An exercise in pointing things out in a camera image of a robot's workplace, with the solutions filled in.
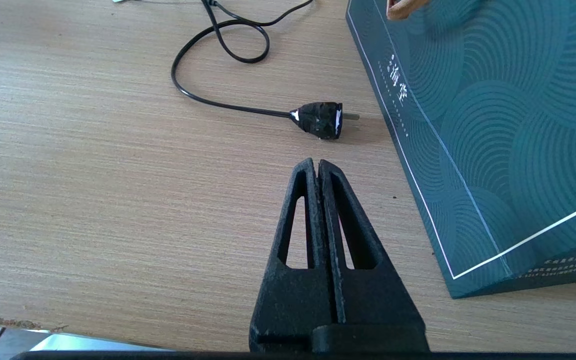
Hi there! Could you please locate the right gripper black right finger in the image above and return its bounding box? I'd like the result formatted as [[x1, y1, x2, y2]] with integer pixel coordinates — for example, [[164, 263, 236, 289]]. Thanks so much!
[[318, 159, 430, 353]]

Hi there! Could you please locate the black lamp power cord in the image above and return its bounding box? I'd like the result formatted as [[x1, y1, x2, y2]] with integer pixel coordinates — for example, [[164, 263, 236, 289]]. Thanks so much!
[[171, 0, 360, 141]]

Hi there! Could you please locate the dark blue gift bag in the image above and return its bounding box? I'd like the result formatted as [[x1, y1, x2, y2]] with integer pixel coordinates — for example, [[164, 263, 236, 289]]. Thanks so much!
[[345, 0, 576, 299]]

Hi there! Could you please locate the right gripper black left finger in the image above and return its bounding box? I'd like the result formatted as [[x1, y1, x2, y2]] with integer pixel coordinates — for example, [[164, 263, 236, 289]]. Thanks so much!
[[249, 157, 337, 353]]

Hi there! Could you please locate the light grey robot base panel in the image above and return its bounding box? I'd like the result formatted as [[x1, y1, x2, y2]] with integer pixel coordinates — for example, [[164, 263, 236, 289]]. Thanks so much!
[[30, 329, 176, 353]]

